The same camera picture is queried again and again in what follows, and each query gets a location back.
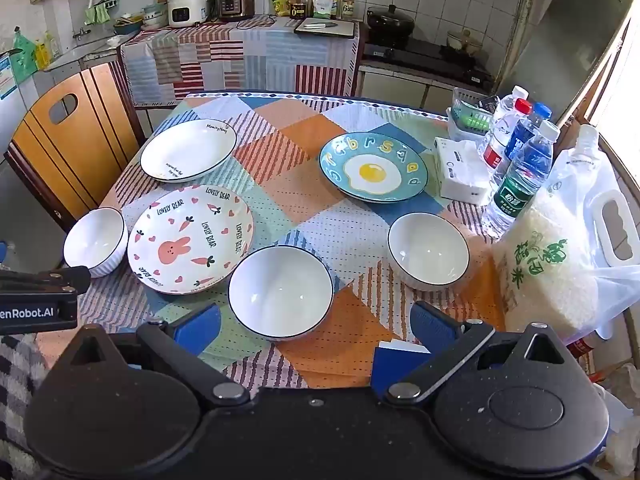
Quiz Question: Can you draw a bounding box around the checkered sweater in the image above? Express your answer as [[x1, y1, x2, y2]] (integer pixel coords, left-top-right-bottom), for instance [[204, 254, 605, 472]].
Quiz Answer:
[[0, 332, 56, 480]]

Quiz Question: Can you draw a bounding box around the plastic basket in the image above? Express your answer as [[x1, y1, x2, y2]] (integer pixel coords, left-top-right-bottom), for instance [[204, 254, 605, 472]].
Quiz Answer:
[[446, 87, 502, 144]]

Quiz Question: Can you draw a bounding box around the pale bowl stack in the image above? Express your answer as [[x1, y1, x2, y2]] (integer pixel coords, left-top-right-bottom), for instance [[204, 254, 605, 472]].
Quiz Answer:
[[142, 2, 169, 29]]

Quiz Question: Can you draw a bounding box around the water bottle with white cap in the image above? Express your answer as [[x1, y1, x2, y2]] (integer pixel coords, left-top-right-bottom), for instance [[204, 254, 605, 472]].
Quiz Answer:
[[492, 85, 530, 131]]

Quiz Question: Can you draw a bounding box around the white rice cooker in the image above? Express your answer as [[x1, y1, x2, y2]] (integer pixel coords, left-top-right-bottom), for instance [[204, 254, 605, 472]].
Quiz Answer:
[[167, 0, 209, 29]]

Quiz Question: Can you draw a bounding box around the wooden chair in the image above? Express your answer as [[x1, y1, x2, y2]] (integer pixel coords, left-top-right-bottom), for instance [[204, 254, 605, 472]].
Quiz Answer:
[[4, 62, 147, 233]]

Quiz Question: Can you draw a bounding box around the blue fried egg plate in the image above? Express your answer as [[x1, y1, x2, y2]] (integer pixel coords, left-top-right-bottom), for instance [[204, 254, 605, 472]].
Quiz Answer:
[[319, 131, 430, 205]]

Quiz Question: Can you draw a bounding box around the black gas stove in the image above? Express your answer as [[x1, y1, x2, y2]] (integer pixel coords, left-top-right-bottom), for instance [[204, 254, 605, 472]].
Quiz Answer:
[[362, 39, 495, 87]]

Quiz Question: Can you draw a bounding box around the small clay pot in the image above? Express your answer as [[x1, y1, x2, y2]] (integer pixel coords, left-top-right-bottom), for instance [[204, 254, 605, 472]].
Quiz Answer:
[[446, 28, 484, 54]]

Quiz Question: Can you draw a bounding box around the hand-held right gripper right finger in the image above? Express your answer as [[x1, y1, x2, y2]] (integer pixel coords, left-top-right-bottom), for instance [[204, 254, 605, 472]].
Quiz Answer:
[[371, 301, 568, 407]]

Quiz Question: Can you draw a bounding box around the yellow bottle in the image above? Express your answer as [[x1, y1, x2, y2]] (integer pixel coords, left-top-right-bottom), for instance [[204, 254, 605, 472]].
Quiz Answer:
[[34, 31, 62, 64]]

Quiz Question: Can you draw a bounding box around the pink rabbit print plate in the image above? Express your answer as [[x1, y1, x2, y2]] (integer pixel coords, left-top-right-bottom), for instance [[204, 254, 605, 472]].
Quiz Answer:
[[127, 184, 255, 295]]

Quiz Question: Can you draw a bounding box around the bag of rice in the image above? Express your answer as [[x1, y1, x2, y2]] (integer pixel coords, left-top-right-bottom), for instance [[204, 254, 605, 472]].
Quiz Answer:
[[492, 187, 600, 343]]

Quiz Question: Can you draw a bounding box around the white tissue pack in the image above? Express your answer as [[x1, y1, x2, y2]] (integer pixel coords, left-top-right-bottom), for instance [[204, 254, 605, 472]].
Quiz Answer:
[[433, 136, 494, 206]]

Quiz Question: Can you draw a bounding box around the white bowl with dark rim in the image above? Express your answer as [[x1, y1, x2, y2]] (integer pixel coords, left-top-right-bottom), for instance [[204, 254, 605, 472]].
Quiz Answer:
[[62, 206, 129, 279], [387, 211, 471, 292], [228, 244, 335, 344]]

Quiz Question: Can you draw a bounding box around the black cutting board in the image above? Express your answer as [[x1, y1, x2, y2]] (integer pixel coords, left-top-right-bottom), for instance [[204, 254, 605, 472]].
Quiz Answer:
[[293, 17, 357, 40]]

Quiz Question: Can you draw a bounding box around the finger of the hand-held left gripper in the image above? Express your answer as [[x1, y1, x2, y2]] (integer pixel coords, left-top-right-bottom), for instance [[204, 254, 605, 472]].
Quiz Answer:
[[0, 266, 92, 295]]

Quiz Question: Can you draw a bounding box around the green cloth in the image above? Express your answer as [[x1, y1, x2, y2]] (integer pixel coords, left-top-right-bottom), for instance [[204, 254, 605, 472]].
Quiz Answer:
[[83, 3, 112, 26]]

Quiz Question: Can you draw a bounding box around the white plate with dark rim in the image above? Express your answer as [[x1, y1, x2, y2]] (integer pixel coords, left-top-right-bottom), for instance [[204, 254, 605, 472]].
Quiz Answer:
[[139, 119, 239, 182]]

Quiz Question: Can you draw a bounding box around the clear spout pouch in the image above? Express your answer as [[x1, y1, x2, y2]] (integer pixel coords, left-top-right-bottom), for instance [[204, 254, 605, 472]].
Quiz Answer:
[[547, 124, 601, 201]]

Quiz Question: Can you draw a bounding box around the water bottle with red label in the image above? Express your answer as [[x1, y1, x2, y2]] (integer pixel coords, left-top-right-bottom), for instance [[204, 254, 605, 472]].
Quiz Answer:
[[482, 98, 533, 171]]

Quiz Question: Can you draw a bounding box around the white fridge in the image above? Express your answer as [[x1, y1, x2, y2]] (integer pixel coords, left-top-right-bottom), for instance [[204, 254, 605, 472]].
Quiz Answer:
[[0, 49, 32, 171]]

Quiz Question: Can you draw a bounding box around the patchwork tablecloth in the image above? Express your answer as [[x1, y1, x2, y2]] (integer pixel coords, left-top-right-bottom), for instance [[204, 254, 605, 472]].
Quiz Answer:
[[35, 91, 591, 396]]

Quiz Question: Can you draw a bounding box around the white plastic bag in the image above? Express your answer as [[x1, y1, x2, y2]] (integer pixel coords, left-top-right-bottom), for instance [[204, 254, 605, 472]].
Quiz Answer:
[[550, 147, 640, 342]]

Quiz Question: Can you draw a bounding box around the black wok with lid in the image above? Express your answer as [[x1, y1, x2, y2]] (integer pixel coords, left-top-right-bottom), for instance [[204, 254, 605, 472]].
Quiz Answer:
[[366, 4, 416, 43]]

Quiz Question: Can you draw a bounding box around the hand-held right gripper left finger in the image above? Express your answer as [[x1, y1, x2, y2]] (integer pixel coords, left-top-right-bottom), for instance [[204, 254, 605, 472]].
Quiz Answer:
[[69, 304, 252, 407]]

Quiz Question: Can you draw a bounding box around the water bottle with blue label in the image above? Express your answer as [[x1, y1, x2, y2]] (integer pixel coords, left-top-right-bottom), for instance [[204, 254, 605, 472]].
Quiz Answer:
[[502, 102, 552, 161]]

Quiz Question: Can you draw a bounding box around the green plastic bag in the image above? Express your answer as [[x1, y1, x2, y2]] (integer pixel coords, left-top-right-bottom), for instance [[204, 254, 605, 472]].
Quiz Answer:
[[11, 26, 39, 85]]

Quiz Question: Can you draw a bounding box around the patchwork counter cloth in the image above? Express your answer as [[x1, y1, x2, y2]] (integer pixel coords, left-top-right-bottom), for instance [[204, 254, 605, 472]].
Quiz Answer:
[[119, 16, 367, 109]]

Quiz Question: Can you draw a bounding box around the blue bowl stack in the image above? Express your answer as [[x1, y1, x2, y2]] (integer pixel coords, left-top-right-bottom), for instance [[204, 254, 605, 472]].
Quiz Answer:
[[113, 11, 146, 36]]

